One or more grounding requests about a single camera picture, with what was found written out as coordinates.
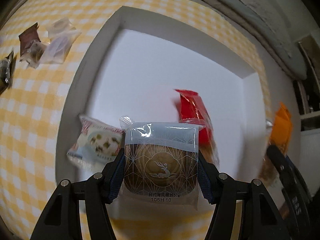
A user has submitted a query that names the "orange snack packet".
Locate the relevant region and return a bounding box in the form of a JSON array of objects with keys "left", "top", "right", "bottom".
[{"left": 258, "top": 102, "right": 294, "bottom": 185}]

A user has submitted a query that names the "black silver snack packet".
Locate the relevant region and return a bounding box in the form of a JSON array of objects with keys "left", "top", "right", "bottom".
[{"left": 1, "top": 50, "right": 14, "bottom": 93}]

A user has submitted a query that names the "white cookie snack packet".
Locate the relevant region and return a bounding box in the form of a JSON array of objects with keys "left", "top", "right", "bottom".
[{"left": 67, "top": 114, "right": 125, "bottom": 171}]

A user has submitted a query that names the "white cluttered shelf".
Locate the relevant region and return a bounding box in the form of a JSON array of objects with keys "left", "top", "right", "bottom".
[{"left": 293, "top": 34, "right": 319, "bottom": 131}]

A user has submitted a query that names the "blue-top mooncake packet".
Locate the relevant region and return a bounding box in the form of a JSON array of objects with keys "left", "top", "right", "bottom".
[{"left": 120, "top": 116, "right": 201, "bottom": 208}]

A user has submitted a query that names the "yellow checkered cloth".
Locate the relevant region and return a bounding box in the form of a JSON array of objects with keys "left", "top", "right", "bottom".
[{"left": 1, "top": 0, "right": 273, "bottom": 239}]

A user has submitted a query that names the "red snack packet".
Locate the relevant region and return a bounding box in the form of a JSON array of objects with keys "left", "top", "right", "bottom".
[{"left": 175, "top": 89, "right": 220, "bottom": 167}]

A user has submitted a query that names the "white tray box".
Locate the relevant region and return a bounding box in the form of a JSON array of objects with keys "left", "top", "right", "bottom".
[{"left": 55, "top": 7, "right": 266, "bottom": 182}]

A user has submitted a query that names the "clear packet purple pastry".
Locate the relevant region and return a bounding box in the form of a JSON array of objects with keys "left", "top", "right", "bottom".
[{"left": 39, "top": 30, "right": 81, "bottom": 64}]

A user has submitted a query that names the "clear packet brown pastry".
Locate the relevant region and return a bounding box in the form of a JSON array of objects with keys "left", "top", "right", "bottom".
[{"left": 20, "top": 40, "right": 47, "bottom": 69}]

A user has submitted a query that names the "clear packet beige ring pastry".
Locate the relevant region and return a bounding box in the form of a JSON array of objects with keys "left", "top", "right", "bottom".
[{"left": 46, "top": 17, "right": 75, "bottom": 39}]

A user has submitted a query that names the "brown chocolate snack packet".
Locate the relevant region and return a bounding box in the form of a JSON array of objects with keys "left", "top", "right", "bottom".
[{"left": 18, "top": 22, "right": 41, "bottom": 56}]

